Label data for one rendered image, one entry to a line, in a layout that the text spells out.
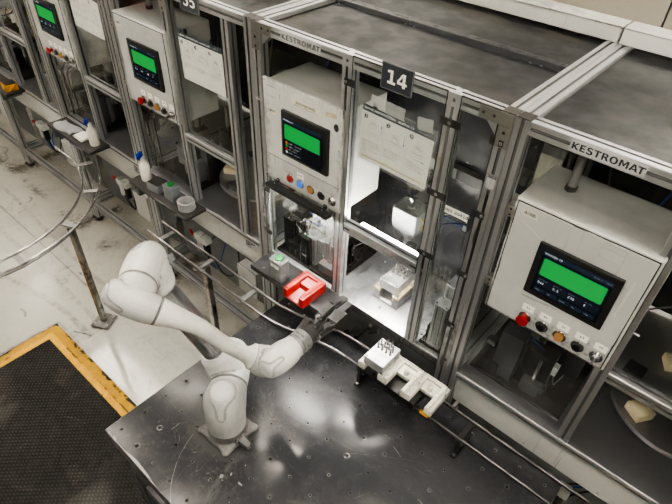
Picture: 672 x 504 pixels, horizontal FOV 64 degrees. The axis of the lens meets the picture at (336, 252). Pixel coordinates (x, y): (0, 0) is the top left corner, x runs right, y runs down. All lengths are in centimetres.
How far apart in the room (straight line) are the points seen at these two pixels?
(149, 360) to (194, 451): 130
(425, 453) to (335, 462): 37
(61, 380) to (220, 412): 163
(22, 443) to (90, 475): 44
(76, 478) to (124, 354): 79
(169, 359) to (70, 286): 102
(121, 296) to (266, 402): 88
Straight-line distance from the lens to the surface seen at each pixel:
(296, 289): 252
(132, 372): 353
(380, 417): 241
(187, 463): 234
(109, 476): 318
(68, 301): 408
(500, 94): 178
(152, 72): 288
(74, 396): 352
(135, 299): 185
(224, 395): 215
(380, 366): 225
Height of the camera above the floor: 271
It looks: 41 degrees down
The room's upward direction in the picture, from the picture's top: 3 degrees clockwise
